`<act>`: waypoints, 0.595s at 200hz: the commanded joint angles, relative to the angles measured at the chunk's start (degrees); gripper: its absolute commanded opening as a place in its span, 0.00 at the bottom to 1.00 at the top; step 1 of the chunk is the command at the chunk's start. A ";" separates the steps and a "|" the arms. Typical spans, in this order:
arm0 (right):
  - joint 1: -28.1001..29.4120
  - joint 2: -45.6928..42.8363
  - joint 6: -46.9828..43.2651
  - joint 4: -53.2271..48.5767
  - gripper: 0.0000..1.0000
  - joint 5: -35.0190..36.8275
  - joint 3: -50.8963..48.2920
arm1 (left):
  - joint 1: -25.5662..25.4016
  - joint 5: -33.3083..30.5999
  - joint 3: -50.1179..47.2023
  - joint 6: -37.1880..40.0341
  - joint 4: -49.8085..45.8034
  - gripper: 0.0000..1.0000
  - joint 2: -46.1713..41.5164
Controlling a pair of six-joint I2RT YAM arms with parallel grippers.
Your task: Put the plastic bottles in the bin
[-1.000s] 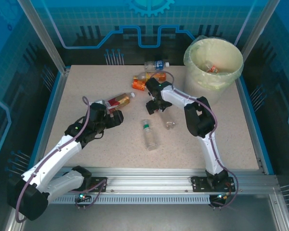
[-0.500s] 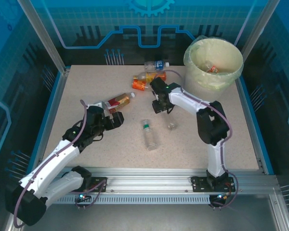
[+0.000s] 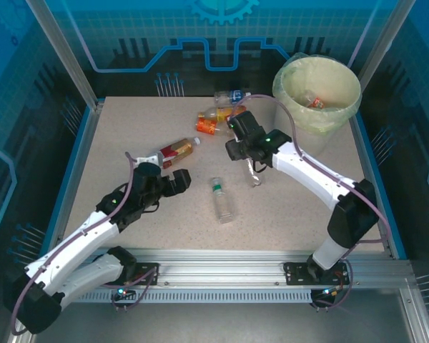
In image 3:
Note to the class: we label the red gold tea bottle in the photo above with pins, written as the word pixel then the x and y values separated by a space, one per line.
pixel 175 150

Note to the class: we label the orange label bottle yellow cap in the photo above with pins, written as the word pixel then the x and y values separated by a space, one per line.
pixel 206 126

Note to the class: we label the aluminium frame post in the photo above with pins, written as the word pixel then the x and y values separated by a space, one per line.
pixel 389 25
pixel 69 59

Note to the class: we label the clear bottle orange label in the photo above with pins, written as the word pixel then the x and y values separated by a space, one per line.
pixel 316 103

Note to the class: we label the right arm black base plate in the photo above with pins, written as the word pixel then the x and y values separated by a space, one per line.
pixel 296 273

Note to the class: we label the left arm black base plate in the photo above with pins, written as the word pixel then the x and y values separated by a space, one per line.
pixel 146 273

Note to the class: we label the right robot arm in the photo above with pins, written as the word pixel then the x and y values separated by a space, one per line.
pixel 314 178

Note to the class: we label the white waste bin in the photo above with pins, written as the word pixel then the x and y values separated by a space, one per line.
pixel 307 139

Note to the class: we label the yellow orange juice bottle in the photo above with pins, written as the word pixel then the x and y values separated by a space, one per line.
pixel 218 113

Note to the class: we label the translucent bin liner bag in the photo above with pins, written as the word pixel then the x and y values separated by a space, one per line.
pixel 343 82

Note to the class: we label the clear bottle red cola label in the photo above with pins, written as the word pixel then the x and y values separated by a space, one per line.
pixel 254 177

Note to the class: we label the clear bottle blue label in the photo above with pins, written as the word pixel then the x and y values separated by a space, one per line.
pixel 225 96

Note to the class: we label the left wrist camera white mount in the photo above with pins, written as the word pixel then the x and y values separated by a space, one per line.
pixel 146 159

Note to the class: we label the aluminium mounting rail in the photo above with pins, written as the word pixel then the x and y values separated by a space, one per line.
pixel 218 268

